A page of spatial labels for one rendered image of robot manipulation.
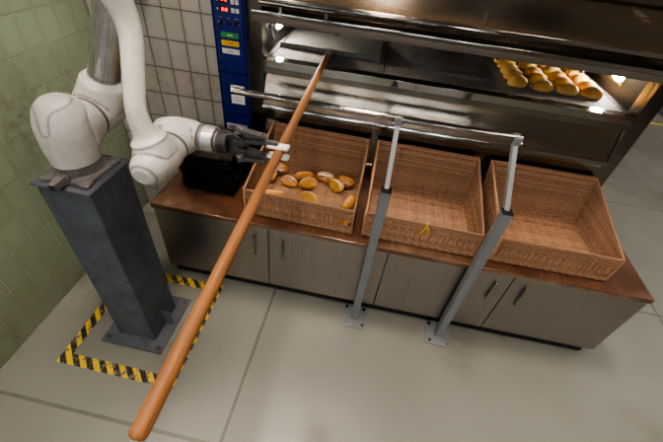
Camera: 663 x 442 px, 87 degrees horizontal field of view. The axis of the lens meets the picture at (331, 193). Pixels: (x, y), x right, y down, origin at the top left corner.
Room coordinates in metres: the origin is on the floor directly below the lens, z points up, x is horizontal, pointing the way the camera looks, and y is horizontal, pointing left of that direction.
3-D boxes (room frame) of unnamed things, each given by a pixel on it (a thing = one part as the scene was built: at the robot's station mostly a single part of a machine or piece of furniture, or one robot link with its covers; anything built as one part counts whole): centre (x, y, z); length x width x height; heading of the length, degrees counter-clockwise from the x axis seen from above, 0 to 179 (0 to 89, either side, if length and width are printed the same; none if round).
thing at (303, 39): (2.12, 0.09, 1.20); 0.55 x 0.36 x 0.03; 86
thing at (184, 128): (0.96, 0.53, 1.19); 0.16 x 0.13 x 0.11; 85
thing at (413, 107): (1.68, -0.47, 1.02); 1.79 x 0.11 x 0.19; 85
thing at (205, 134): (0.96, 0.42, 1.19); 0.09 x 0.06 x 0.09; 175
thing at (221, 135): (0.96, 0.34, 1.19); 0.09 x 0.07 x 0.08; 85
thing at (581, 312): (1.40, -0.33, 0.29); 2.42 x 0.56 x 0.58; 85
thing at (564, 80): (2.07, -1.09, 1.21); 0.61 x 0.48 x 0.06; 175
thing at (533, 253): (1.36, -1.07, 0.72); 0.56 x 0.49 x 0.28; 85
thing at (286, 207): (1.46, 0.12, 0.72); 0.56 x 0.49 x 0.28; 84
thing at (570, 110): (1.70, -0.47, 1.16); 1.80 x 0.06 x 0.04; 85
